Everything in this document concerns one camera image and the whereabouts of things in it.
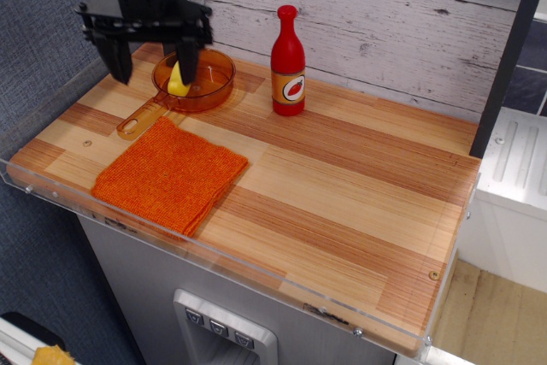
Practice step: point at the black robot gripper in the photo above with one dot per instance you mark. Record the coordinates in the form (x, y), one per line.
(179, 22)

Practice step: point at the yellow toy squash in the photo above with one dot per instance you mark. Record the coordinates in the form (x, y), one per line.
(176, 86)

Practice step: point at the orange transparent toy pan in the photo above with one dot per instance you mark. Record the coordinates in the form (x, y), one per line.
(211, 87)

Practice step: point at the yellow object bottom left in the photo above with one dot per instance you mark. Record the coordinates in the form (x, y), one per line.
(52, 355)

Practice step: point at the orange knitted cloth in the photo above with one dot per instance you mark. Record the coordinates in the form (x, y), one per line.
(170, 177)

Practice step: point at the red toy sauce bottle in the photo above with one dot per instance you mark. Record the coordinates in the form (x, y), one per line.
(287, 65)

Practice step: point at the grey toy fridge cabinet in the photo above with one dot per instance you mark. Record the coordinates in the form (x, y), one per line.
(143, 277)

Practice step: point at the clear acrylic table guard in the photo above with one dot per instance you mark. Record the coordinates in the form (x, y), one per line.
(348, 212)

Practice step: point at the silver dispenser panel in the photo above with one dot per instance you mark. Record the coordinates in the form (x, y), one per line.
(214, 335)

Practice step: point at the white toy sink unit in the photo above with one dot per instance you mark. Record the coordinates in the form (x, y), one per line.
(504, 232)

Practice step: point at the dark vertical post right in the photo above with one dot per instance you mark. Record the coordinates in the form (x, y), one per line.
(511, 53)

